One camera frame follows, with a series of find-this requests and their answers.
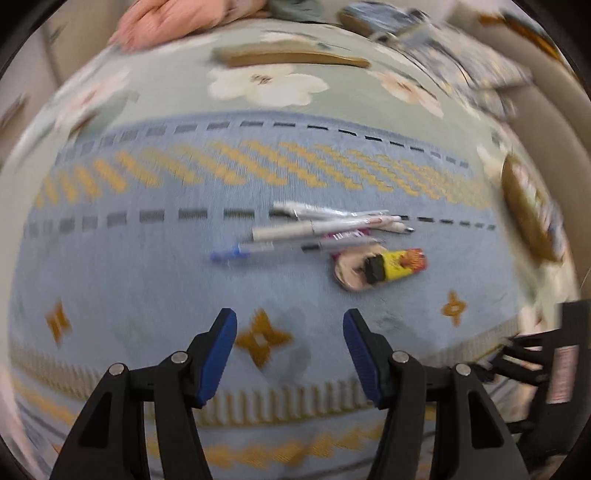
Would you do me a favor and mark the pink printed pen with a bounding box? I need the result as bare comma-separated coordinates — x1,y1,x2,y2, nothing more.
321,231,377,243

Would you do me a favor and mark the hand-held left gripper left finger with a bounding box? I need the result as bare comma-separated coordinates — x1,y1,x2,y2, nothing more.
50,308,239,480

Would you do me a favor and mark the blue patterned mat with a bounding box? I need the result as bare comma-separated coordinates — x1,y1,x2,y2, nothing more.
7,108,532,480

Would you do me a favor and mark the long wooden brush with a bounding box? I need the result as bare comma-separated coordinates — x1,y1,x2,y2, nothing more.
211,43,373,71

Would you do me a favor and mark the blue capped pen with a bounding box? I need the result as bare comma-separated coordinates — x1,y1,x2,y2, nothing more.
210,237,387,265

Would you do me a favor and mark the white capped pen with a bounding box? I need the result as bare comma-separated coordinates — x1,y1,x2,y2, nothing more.
272,201,403,223

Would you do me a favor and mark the long white pen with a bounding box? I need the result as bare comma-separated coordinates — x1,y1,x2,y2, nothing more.
251,218,415,242

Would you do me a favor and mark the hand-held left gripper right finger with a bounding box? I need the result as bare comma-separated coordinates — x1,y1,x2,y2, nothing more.
342,308,529,480

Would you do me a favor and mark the blue patterned pillowcase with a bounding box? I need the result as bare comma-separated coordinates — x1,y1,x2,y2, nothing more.
405,21,534,118

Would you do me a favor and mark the pink quilt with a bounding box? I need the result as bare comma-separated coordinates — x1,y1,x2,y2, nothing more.
110,0,269,52

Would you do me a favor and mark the light blue bag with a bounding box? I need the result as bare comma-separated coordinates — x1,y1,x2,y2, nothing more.
338,1,431,41

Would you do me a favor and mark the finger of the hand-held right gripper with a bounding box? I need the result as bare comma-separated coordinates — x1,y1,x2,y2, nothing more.
480,353,555,389
501,333,561,355

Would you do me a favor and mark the round gold tray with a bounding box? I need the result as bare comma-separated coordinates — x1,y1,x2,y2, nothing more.
500,154,568,265

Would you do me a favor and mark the floral green bedsheet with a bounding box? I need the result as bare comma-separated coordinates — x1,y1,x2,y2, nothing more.
0,13,583,480

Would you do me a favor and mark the yellow toy figure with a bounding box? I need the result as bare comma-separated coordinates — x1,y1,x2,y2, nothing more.
365,248,427,282

